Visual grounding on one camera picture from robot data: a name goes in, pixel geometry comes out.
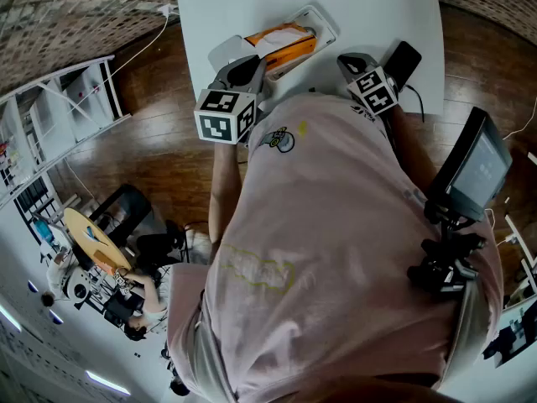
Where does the person's right forearm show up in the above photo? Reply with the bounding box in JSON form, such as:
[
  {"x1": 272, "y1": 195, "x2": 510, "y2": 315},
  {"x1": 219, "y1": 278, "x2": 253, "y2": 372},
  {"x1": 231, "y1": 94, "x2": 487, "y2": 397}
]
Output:
[{"x1": 388, "y1": 106, "x2": 438, "y2": 193}]

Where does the grey shoulder strap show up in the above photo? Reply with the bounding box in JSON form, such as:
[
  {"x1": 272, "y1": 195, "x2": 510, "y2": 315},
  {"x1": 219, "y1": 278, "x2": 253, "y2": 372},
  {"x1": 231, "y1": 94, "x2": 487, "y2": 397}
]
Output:
[
  {"x1": 447, "y1": 283, "x2": 495, "y2": 369},
  {"x1": 190, "y1": 296, "x2": 238, "y2": 403}
]

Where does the white floor cable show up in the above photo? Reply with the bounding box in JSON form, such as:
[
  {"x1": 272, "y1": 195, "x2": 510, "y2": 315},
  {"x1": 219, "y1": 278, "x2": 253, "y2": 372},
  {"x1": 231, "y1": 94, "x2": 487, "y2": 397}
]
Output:
[{"x1": 502, "y1": 97, "x2": 537, "y2": 141}]

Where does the white lid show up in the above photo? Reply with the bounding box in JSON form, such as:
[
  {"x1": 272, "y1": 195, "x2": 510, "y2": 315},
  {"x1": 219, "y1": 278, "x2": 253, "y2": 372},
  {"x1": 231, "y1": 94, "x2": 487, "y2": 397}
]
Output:
[{"x1": 208, "y1": 34, "x2": 263, "y2": 79}]

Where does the white frame stand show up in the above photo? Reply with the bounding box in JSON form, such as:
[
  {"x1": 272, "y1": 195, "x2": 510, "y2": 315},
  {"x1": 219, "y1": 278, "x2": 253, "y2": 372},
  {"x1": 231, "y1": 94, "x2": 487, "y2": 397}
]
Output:
[{"x1": 503, "y1": 212, "x2": 537, "y2": 283}]

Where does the person's left forearm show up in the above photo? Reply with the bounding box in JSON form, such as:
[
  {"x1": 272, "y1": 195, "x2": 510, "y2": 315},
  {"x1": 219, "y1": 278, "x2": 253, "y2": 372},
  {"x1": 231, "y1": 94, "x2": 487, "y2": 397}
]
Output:
[{"x1": 208, "y1": 140, "x2": 253, "y2": 243}]

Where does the black phone cable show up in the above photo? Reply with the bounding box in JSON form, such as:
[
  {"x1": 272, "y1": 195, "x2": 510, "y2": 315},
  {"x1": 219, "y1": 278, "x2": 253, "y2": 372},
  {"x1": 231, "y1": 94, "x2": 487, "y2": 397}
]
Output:
[{"x1": 401, "y1": 82, "x2": 426, "y2": 123}]

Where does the pink shirt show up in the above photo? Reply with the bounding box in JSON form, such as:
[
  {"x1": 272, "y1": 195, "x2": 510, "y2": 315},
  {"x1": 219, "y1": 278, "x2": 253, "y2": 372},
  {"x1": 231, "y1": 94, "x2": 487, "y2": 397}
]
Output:
[{"x1": 166, "y1": 92, "x2": 504, "y2": 403}]

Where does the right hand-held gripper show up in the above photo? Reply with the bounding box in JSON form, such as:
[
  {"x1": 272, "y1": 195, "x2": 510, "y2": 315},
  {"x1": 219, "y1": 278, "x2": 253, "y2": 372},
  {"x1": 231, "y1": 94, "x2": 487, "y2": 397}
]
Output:
[{"x1": 336, "y1": 52, "x2": 399, "y2": 117}]

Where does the ceiling light strip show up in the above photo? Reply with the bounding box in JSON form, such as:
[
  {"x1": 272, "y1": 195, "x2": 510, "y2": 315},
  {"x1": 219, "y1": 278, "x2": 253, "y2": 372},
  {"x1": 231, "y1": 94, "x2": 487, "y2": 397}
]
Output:
[{"x1": 86, "y1": 369, "x2": 132, "y2": 396}]

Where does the orange pack of tissues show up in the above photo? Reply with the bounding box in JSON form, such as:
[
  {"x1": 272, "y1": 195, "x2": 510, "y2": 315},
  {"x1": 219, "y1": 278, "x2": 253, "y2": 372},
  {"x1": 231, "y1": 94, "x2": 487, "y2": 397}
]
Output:
[{"x1": 243, "y1": 22, "x2": 318, "y2": 69}]

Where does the white metal shelf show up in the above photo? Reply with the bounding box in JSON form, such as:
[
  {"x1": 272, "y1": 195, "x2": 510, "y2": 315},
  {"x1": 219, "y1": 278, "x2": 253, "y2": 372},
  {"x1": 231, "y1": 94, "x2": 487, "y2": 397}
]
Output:
[{"x1": 0, "y1": 55, "x2": 132, "y2": 209}]

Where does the black phone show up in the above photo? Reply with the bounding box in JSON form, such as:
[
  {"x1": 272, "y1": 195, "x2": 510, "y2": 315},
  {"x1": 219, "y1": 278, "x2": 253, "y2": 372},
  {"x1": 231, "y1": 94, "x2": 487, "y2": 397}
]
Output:
[{"x1": 383, "y1": 39, "x2": 423, "y2": 91}]

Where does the black monitor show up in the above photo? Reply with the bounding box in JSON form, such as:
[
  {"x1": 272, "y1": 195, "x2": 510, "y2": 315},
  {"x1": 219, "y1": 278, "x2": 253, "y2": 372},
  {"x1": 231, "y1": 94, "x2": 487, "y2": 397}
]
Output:
[{"x1": 425, "y1": 106, "x2": 514, "y2": 222}]

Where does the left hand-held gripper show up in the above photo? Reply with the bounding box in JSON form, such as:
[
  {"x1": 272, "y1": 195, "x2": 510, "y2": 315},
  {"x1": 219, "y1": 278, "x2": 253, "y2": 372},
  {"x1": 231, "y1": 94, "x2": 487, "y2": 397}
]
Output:
[{"x1": 193, "y1": 55, "x2": 269, "y2": 144}]

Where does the round wooden table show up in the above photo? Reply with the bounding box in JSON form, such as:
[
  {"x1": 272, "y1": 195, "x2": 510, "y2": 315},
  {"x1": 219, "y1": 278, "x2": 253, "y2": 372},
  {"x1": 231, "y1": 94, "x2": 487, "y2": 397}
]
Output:
[{"x1": 63, "y1": 207, "x2": 133, "y2": 275}]

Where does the black monitor mount clamp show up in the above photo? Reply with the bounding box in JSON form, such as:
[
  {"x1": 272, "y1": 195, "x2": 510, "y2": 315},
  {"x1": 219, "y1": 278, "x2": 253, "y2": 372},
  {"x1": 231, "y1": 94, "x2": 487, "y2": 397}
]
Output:
[{"x1": 406, "y1": 199, "x2": 488, "y2": 298}]

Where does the white plug with cable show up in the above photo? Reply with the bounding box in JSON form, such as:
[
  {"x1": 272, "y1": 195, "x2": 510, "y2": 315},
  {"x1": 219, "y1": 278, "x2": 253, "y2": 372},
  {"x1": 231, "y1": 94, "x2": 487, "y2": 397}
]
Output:
[{"x1": 109, "y1": 3, "x2": 180, "y2": 77}]

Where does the white round device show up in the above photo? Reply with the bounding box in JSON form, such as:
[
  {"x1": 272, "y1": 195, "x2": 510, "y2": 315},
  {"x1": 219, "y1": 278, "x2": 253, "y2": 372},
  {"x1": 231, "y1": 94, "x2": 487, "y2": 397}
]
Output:
[{"x1": 61, "y1": 265, "x2": 92, "y2": 311}]

